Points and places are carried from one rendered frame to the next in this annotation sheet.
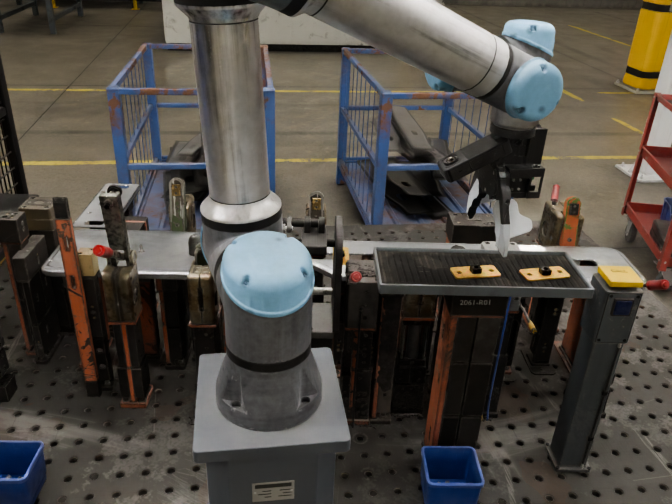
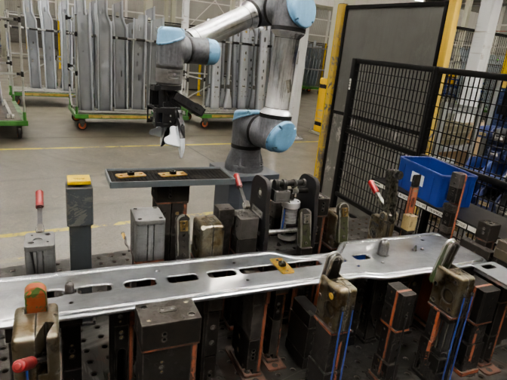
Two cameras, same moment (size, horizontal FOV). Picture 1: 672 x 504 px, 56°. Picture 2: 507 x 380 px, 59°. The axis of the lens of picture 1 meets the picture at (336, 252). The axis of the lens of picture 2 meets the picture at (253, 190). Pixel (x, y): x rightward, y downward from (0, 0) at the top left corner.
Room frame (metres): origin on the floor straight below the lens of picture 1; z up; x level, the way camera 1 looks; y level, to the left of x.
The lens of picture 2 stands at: (2.28, -0.52, 1.55)
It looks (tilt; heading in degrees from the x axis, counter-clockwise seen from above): 18 degrees down; 158
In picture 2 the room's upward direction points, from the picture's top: 6 degrees clockwise
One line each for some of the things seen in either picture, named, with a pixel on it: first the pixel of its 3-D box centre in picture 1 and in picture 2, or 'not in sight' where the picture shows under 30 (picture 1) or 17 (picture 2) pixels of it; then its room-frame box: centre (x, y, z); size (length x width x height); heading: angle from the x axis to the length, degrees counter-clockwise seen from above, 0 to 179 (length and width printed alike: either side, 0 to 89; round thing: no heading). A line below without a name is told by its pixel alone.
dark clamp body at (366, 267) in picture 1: (356, 345); (240, 270); (1.12, -0.05, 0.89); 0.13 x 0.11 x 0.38; 3
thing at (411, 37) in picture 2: not in sight; (371, 127); (-0.91, 1.84, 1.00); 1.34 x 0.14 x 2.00; 9
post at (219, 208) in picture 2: (385, 346); (219, 266); (1.10, -0.12, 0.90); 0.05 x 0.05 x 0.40; 3
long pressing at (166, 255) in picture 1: (349, 256); (276, 269); (1.32, -0.03, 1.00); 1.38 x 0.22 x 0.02; 93
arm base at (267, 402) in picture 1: (269, 366); (244, 155); (0.70, 0.09, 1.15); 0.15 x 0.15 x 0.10
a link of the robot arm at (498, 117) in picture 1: (514, 111); (169, 77); (0.99, -0.27, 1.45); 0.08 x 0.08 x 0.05
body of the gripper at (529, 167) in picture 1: (511, 160); (165, 105); (0.98, -0.28, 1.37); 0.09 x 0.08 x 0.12; 102
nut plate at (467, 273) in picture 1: (475, 269); (173, 173); (0.98, -0.25, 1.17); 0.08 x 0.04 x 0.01; 102
